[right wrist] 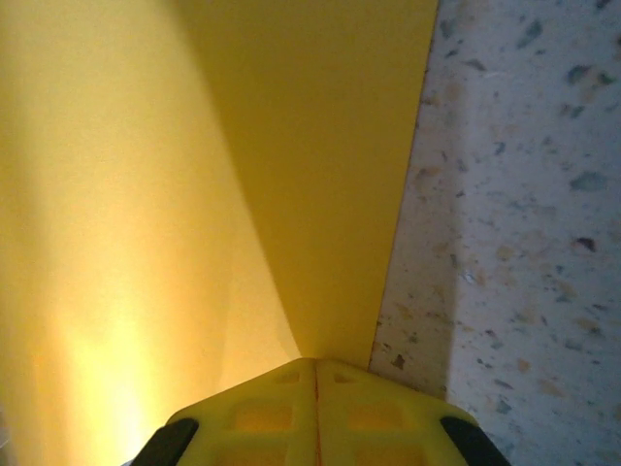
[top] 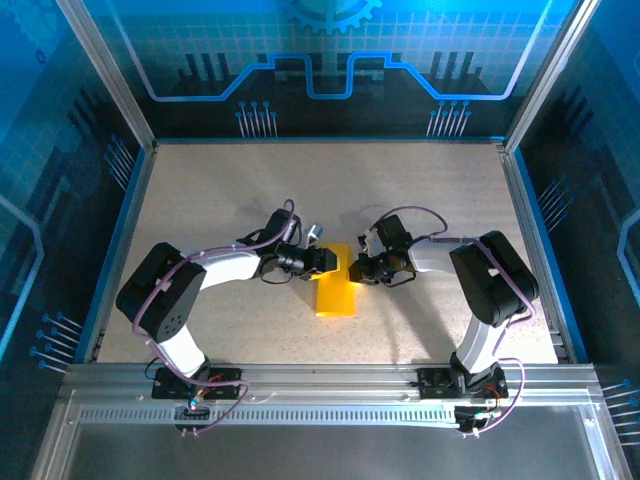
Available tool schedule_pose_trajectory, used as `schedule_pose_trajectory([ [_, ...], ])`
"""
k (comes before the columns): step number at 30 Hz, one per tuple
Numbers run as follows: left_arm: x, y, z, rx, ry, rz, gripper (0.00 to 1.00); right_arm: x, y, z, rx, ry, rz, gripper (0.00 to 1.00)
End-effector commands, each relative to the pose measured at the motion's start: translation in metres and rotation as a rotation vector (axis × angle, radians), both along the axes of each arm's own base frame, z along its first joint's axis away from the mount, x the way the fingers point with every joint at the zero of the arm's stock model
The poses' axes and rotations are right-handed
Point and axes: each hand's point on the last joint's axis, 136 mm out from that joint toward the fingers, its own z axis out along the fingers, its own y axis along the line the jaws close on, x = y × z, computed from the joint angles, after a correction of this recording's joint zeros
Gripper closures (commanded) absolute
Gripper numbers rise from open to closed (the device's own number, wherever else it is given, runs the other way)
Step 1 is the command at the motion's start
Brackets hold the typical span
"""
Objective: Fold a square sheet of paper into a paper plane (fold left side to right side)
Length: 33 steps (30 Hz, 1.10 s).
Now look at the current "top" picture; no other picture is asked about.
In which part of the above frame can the grey metal sheet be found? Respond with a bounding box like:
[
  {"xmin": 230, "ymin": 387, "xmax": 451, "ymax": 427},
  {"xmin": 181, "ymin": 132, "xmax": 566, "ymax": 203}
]
[{"xmin": 29, "ymin": 389, "xmax": 634, "ymax": 480}]

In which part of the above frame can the small controller board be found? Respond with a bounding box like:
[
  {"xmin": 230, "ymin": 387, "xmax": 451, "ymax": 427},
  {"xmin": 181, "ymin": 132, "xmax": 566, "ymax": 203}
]
[
  {"xmin": 173, "ymin": 399, "xmax": 211, "ymax": 420},
  {"xmin": 453, "ymin": 405, "xmax": 503, "ymax": 435}
]

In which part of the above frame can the blue circuit print panel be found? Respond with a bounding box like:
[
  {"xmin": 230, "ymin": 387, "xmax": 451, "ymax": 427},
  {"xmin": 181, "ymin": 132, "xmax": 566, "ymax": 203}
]
[
  {"xmin": 519, "ymin": 0, "xmax": 640, "ymax": 451},
  {"xmin": 0, "ymin": 0, "xmax": 151, "ymax": 480}
]

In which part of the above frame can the wide aluminium extrusion rail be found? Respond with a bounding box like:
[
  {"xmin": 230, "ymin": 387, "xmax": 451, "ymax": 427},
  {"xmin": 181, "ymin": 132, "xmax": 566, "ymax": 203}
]
[{"xmin": 63, "ymin": 363, "xmax": 600, "ymax": 407}]

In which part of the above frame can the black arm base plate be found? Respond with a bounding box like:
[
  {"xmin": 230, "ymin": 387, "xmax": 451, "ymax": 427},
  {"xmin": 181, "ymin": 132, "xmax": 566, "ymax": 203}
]
[
  {"xmin": 417, "ymin": 367, "xmax": 510, "ymax": 401},
  {"xmin": 151, "ymin": 367, "xmax": 243, "ymax": 401}
]

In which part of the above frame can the slotted grey cable duct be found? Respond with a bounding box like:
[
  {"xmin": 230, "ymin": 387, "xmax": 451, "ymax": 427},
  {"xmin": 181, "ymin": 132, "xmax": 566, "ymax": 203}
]
[{"xmin": 78, "ymin": 405, "xmax": 464, "ymax": 427}]

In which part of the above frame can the aluminium rail with blue strip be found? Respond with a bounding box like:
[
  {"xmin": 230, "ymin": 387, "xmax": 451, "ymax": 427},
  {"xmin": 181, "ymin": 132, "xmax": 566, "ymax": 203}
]
[
  {"xmin": 79, "ymin": 142, "xmax": 160, "ymax": 365},
  {"xmin": 499, "ymin": 142, "xmax": 590, "ymax": 365}
]

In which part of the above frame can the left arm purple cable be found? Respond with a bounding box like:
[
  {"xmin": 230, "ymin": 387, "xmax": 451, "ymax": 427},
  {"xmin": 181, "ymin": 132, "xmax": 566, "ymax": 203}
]
[{"xmin": 130, "ymin": 198, "xmax": 309, "ymax": 440}]

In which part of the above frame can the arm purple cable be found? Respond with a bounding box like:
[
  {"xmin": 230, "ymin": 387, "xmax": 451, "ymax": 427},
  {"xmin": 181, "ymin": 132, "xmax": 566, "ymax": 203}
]
[
  {"xmin": 367, "ymin": 207, "xmax": 539, "ymax": 440},
  {"xmin": 130, "ymin": 198, "xmax": 309, "ymax": 440}
]

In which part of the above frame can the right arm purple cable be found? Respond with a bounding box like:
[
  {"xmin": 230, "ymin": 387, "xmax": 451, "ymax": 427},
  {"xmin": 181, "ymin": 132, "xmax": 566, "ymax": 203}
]
[{"xmin": 367, "ymin": 207, "xmax": 539, "ymax": 440}]

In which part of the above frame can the gear print enclosure panel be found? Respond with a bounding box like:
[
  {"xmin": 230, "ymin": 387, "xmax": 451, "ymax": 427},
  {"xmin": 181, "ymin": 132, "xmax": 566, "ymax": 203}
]
[{"xmin": 82, "ymin": 0, "xmax": 584, "ymax": 141}]

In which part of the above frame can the aluminium frame post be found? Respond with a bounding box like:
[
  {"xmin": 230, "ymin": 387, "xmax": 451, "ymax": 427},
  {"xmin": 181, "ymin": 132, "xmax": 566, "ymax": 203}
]
[
  {"xmin": 53, "ymin": 0, "xmax": 160, "ymax": 154},
  {"xmin": 502, "ymin": 0, "xmax": 604, "ymax": 154}
]

